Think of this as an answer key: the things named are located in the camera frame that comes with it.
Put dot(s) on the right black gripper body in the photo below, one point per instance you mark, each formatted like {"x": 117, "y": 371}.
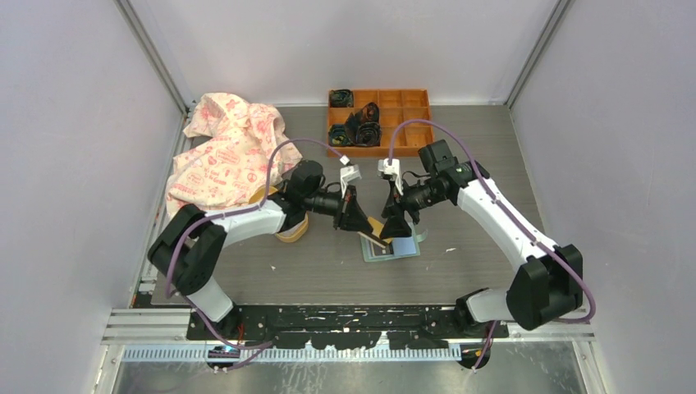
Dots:
{"x": 421, "y": 194}

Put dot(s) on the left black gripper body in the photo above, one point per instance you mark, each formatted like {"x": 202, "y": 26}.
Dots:
{"x": 327, "y": 203}

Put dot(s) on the yellow credit card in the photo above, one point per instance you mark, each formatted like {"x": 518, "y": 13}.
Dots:
{"x": 374, "y": 235}

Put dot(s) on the light green card holder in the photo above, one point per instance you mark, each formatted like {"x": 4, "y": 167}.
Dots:
{"x": 402, "y": 247}

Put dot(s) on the yellow oval tray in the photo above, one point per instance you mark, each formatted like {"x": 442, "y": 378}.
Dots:
{"x": 292, "y": 234}

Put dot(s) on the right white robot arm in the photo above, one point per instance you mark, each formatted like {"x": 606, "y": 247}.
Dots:
{"x": 546, "y": 284}

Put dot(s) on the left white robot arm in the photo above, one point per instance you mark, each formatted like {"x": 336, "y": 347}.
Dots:
{"x": 188, "y": 248}

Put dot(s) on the dark credit card in holder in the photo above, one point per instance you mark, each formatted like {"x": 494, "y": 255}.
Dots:
{"x": 376, "y": 252}

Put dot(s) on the orange compartment organizer box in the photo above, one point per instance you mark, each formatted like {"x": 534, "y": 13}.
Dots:
{"x": 396, "y": 106}

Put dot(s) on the dark rolled sock bottom-left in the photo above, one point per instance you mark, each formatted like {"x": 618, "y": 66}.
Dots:
{"x": 337, "y": 136}

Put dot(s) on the dark rolled sock bottom-middle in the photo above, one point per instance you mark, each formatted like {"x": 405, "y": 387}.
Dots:
{"x": 368, "y": 134}

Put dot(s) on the dark rolled sock middle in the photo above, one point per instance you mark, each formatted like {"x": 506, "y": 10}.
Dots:
{"x": 369, "y": 113}

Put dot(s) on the dark rolled sock top-left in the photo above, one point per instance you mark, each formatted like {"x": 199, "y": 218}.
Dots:
{"x": 341, "y": 98}

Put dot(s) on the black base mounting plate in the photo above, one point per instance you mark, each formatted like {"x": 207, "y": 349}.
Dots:
{"x": 348, "y": 327}

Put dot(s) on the pink patterned cloth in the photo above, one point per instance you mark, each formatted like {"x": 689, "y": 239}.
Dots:
{"x": 245, "y": 147}

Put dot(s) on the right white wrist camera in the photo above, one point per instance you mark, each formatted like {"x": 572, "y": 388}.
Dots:
{"x": 390, "y": 169}

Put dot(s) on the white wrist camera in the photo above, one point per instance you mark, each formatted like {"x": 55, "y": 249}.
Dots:
{"x": 390, "y": 169}
{"x": 348, "y": 174}

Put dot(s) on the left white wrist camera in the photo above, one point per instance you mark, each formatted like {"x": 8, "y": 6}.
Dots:
{"x": 348, "y": 174}

